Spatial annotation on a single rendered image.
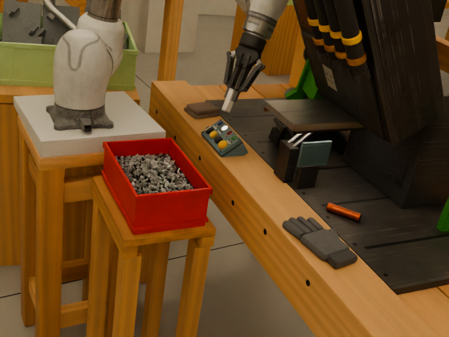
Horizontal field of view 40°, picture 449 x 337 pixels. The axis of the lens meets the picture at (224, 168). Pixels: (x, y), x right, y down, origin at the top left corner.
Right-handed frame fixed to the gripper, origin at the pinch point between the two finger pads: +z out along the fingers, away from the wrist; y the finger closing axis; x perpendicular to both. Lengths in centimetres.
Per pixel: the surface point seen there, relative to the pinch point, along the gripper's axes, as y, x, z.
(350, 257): 56, -21, 22
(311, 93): 20.5, 7.1, -10.8
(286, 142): 22.3, -0.4, 4.9
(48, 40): -106, 28, 6
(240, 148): 7.3, 4.3, 12.2
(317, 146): 31.1, -0.8, 2.4
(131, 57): -67, 35, 0
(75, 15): -102, 35, -8
